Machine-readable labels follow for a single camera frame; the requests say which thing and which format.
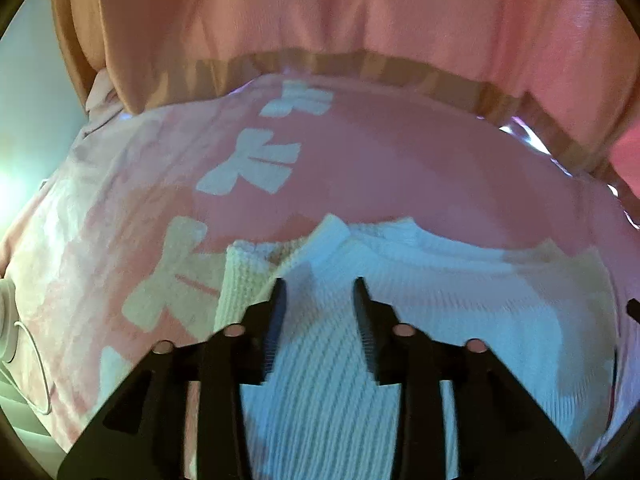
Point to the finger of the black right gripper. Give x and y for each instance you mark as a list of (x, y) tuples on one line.
[(633, 309)]

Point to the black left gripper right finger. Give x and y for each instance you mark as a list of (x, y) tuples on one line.
[(462, 413)]

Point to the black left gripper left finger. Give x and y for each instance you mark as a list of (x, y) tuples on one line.
[(140, 430)]

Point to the white red black knit sweater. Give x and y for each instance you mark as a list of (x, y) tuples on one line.
[(549, 317)]

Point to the white nightstand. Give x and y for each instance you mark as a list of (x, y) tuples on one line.
[(29, 429)]

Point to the white perforated bedside lamp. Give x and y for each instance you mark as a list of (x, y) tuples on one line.
[(8, 318)]

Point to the pink bed sheet with bows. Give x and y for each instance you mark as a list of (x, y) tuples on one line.
[(125, 244)]

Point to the pink curtain with tan hem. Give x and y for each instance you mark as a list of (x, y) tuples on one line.
[(569, 68)]

